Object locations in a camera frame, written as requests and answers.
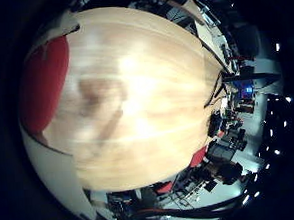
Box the red oval toy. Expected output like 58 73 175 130
14 35 75 136

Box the small red cloth piece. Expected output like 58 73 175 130
153 180 175 196

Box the black case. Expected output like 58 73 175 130
207 140 238 164

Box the blue lit monitor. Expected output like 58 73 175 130
232 79 257 101

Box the thin black cable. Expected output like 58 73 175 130
201 68 233 110

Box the red and black cable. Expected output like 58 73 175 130
131 197 248 220

